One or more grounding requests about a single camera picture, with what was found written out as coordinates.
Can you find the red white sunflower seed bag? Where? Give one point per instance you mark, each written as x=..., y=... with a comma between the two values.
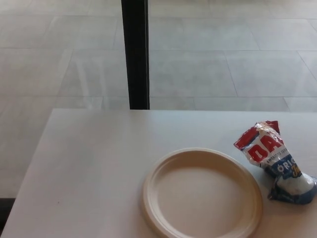
x=267, y=153

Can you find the beige round paper plate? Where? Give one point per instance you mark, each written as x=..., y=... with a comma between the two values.
x=203, y=193

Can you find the black window frame post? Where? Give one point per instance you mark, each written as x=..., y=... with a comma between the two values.
x=136, y=54

